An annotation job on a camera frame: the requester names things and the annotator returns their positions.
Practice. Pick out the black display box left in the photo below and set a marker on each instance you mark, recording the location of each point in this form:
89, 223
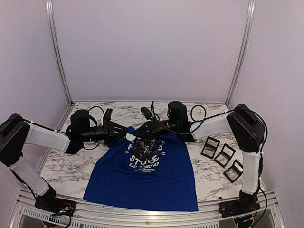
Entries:
213, 143

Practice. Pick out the black display box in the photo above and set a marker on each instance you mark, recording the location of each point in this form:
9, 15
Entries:
225, 155
213, 143
234, 171

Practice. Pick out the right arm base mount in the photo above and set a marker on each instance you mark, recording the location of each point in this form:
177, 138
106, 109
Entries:
237, 207

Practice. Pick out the right aluminium corner post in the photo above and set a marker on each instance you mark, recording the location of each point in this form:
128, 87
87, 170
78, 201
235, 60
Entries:
242, 52

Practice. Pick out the blue panda print t-shirt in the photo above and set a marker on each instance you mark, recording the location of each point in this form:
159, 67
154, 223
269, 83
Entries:
154, 175

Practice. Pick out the black display box middle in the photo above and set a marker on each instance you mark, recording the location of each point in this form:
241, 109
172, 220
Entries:
225, 155

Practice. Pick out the green round brooch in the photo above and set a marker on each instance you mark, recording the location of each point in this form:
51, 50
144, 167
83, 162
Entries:
209, 150

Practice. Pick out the black display box right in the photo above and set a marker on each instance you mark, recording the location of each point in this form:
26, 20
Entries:
234, 171

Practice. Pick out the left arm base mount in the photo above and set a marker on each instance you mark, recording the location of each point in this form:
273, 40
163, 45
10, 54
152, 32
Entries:
58, 206

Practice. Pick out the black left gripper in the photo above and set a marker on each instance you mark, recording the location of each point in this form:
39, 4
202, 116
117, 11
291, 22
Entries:
109, 131

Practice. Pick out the blue round brooch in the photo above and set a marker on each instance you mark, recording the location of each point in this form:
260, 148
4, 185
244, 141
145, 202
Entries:
130, 137

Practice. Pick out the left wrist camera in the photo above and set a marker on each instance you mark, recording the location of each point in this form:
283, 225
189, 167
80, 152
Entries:
106, 117

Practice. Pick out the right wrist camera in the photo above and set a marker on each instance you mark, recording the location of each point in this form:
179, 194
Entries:
149, 115

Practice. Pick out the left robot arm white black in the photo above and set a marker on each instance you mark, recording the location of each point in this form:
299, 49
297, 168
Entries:
15, 132

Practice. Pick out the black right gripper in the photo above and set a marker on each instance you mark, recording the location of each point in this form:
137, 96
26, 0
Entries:
152, 130

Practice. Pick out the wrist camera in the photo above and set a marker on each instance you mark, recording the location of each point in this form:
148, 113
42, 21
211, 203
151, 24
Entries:
106, 117
149, 115

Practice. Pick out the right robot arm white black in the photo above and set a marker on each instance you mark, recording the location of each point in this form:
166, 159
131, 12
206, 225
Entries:
248, 128

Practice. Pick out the left aluminium corner post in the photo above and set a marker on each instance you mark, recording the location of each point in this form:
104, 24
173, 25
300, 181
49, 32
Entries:
56, 48

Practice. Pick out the aluminium corner post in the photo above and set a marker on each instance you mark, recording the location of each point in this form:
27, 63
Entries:
242, 52
56, 48

